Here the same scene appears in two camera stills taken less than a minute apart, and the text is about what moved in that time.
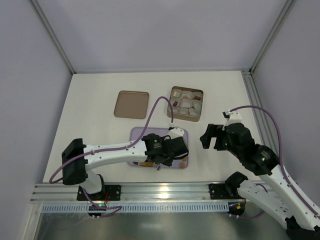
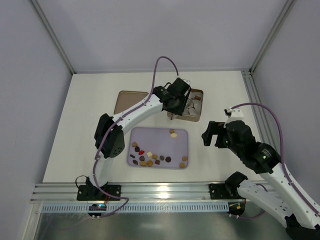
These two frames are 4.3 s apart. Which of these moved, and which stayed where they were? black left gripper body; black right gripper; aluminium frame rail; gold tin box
Moved: black left gripper body
Stayed: aluminium frame rail; black right gripper; gold tin box
